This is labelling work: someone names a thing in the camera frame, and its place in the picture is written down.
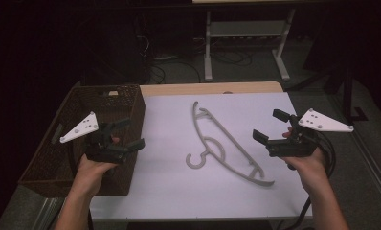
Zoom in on brown woven basket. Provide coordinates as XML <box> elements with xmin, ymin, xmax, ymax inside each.
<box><xmin>18</xmin><ymin>83</ymin><xmax>146</xmax><ymax>198</ymax></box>

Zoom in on grey plastic clothes hanger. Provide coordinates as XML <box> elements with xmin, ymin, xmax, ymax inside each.
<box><xmin>185</xmin><ymin>101</ymin><xmax>275</xmax><ymax>188</ymax></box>

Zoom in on black floor cables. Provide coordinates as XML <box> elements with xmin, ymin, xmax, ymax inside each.
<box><xmin>146</xmin><ymin>47</ymin><xmax>254</xmax><ymax>84</ymax></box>

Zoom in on person's left hand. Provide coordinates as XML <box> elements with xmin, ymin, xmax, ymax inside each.
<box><xmin>73</xmin><ymin>157</ymin><xmax>119</xmax><ymax>190</ymax></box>

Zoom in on person's right hand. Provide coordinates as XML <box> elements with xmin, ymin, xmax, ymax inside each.
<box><xmin>280</xmin><ymin>148</ymin><xmax>328</xmax><ymax>190</ymax></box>

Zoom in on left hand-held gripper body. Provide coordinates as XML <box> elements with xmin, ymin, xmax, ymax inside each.
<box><xmin>59</xmin><ymin>111</ymin><xmax>129</xmax><ymax>165</ymax></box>

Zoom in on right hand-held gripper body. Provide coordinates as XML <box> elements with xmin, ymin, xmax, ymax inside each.
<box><xmin>267</xmin><ymin>107</ymin><xmax>354</xmax><ymax>158</ymax></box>

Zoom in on dark metal stand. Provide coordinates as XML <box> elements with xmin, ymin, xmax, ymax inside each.
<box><xmin>303</xmin><ymin>60</ymin><xmax>369</xmax><ymax>124</ymax></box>

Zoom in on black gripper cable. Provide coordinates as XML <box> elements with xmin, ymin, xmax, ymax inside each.
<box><xmin>282</xmin><ymin>132</ymin><xmax>337</xmax><ymax>230</ymax></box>

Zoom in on white table mat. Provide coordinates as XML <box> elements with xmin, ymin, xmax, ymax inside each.
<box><xmin>90</xmin><ymin>91</ymin><xmax>313</xmax><ymax>221</ymax></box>

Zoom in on white metal stand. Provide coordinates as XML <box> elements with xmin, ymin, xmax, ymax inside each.
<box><xmin>203</xmin><ymin>9</ymin><xmax>297</xmax><ymax>82</ymax></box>

